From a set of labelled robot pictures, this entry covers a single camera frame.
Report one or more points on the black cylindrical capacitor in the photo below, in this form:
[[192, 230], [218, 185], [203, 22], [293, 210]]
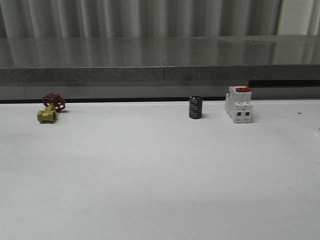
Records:
[[195, 107]]

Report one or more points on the brass valve with red handwheel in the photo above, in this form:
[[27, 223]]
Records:
[[54, 104]]

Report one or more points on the grey stone counter ledge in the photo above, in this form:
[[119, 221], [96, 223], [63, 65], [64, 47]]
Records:
[[81, 68]]

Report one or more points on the white circuit breaker red switch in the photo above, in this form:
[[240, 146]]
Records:
[[238, 104]]

